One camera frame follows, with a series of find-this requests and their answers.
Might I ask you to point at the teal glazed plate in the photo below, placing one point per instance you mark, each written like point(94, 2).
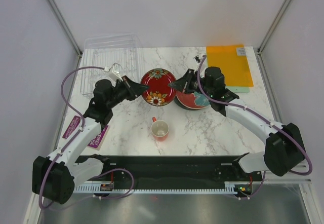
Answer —
point(177, 101)

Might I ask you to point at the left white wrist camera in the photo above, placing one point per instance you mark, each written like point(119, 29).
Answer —
point(113, 72)

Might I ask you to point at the orange cutting board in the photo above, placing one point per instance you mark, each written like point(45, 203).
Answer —
point(227, 49)

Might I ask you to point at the white cable duct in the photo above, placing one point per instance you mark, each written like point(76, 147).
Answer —
point(162, 187)

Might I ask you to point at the red teal floral plate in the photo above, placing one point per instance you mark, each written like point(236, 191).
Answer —
point(193, 100)

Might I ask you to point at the white wire dish rack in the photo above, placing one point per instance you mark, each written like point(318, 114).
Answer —
point(105, 51)

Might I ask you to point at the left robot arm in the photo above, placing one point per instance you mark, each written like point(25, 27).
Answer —
point(54, 177)

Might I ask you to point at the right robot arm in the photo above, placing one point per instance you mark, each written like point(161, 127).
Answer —
point(284, 147)

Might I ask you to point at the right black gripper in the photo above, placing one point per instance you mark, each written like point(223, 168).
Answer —
point(180, 84)

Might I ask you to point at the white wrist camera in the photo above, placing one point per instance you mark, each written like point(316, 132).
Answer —
point(113, 72)
point(200, 58)

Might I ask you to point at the purple treehouse book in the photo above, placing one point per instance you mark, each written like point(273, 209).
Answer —
point(95, 143)

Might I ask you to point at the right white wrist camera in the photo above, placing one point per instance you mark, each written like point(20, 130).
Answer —
point(200, 58)

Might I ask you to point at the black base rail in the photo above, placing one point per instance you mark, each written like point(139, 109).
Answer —
point(175, 169)

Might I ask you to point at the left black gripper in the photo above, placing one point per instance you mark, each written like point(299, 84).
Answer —
point(136, 89)

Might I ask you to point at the orange mug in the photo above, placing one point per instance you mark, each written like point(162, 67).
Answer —
point(159, 129)

